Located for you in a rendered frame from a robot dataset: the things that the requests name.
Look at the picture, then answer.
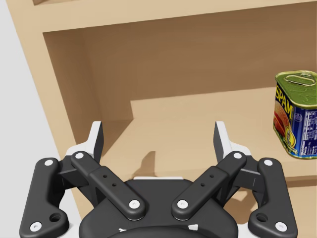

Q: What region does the green and blue rectangular can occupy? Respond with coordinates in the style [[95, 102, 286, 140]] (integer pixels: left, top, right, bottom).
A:
[[272, 70, 317, 159]]

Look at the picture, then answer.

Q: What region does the pale wooden shelf unit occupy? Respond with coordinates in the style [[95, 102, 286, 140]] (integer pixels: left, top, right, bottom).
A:
[[5, 0, 317, 224]]

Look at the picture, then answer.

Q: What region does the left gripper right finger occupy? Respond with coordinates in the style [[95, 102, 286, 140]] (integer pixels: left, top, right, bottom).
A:
[[171, 120, 299, 236]]

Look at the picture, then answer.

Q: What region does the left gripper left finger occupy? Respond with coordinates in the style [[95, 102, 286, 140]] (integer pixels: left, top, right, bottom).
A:
[[19, 120, 148, 236]]

